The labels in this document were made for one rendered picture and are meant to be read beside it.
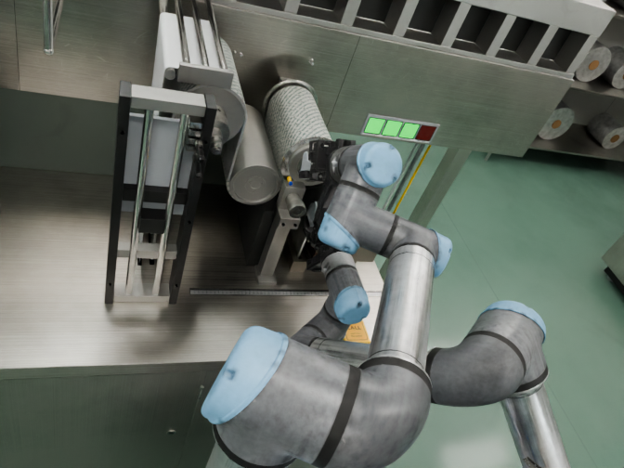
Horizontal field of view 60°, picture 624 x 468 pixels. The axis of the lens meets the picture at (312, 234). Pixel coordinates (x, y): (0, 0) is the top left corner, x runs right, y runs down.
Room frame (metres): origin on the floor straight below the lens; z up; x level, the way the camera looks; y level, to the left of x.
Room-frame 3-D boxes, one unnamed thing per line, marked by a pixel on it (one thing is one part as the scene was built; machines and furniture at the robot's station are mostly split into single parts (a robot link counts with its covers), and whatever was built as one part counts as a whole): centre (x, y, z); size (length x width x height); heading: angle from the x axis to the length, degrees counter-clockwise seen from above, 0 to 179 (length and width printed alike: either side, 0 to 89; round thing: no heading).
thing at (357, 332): (0.92, -0.19, 0.91); 0.07 x 0.07 x 0.02; 29
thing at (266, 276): (0.99, 0.07, 1.05); 0.06 x 0.05 x 0.31; 29
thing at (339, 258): (0.90, -0.08, 1.11); 0.08 x 0.05 x 0.08; 119
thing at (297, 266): (1.18, 0.07, 0.92); 0.28 x 0.04 x 0.04; 29
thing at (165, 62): (1.02, 0.43, 1.17); 0.34 x 0.05 x 0.54; 29
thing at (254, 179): (1.10, 0.22, 1.17); 0.26 x 0.12 x 0.12; 29
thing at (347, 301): (0.83, -0.12, 1.11); 0.11 x 0.08 x 0.09; 29
